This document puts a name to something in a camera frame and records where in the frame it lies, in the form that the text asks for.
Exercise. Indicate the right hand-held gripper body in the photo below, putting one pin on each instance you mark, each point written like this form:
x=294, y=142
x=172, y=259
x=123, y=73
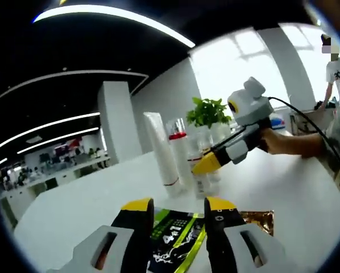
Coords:
x=252, y=109

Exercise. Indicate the green potted plant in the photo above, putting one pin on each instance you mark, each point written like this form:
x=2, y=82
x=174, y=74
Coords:
x=208, y=112

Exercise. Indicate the white ceiling track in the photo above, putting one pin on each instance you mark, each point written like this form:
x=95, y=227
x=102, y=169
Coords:
x=73, y=74

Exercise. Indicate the green black skincare sachet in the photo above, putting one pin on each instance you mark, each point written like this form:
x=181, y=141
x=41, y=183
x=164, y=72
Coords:
x=175, y=239

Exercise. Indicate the white container blue red print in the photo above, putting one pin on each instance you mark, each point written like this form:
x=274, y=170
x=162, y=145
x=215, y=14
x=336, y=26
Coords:
x=277, y=122

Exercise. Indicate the white tube red cap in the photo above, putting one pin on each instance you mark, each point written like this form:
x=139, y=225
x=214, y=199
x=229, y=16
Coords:
x=182, y=159

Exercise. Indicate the row of office desks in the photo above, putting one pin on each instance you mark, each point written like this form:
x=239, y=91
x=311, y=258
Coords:
x=53, y=173

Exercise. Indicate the tall white skincare tube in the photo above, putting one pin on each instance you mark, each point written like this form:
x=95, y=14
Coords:
x=163, y=148

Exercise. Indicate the clear skincare bottle red label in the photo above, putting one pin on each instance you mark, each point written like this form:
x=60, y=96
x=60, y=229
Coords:
x=199, y=182

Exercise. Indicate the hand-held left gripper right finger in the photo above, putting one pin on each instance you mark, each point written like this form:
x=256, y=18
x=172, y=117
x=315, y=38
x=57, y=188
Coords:
x=244, y=250

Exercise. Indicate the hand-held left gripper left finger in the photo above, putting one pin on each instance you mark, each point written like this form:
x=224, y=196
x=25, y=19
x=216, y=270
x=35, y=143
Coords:
x=101, y=250

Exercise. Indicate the small white skincare tube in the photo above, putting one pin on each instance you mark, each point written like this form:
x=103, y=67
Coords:
x=215, y=176

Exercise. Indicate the straight ceiling light strip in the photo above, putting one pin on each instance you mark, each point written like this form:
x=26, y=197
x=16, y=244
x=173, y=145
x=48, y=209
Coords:
x=59, y=139
x=47, y=126

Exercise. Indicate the white square pillar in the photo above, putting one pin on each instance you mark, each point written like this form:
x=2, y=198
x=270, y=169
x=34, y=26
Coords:
x=117, y=122

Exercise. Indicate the clear glass vessels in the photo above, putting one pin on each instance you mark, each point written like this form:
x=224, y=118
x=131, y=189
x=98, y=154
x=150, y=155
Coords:
x=205, y=139

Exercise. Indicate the person's grey shirt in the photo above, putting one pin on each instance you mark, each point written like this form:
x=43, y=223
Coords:
x=339, y=148

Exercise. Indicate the person's right hand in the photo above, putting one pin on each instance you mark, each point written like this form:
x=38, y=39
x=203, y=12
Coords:
x=271, y=142

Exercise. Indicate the gold skincare sachet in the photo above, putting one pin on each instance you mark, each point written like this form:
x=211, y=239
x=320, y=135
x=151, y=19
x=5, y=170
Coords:
x=258, y=221

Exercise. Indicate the long curved ceiling light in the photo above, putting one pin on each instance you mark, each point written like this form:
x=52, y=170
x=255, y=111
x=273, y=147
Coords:
x=116, y=15

